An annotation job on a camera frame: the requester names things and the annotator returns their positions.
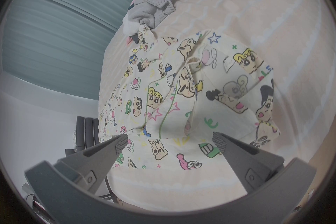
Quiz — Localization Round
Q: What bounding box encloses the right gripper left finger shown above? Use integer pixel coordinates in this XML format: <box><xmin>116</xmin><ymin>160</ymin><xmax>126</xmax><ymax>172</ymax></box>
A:
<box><xmin>53</xmin><ymin>133</ymin><xmax>128</xmax><ymax>191</ymax></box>

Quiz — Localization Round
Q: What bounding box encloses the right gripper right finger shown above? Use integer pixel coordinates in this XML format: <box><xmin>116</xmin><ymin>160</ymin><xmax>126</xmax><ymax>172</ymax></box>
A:
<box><xmin>212</xmin><ymin>131</ymin><xmax>284</xmax><ymax>190</ymax></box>

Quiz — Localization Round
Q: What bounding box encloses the white printed pyjama top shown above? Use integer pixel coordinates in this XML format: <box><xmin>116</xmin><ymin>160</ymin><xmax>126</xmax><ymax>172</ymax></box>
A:
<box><xmin>98</xmin><ymin>23</ymin><xmax>282</xmax><ymax>174</ymax></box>

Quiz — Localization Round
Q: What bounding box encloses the pile of clothes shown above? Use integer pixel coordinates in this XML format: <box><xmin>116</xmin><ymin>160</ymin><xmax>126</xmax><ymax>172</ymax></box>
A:
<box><xmin>122</xmin><ymin>0</ymin><xmax>177</xmax><ymax>45</ymax></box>

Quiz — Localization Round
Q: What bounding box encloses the bed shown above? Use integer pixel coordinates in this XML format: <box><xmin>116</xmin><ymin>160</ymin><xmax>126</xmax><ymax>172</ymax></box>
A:
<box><xmin>97</xmin><ymin>0</ymin><xmax>336</xmax><ymax>209</ymax></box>

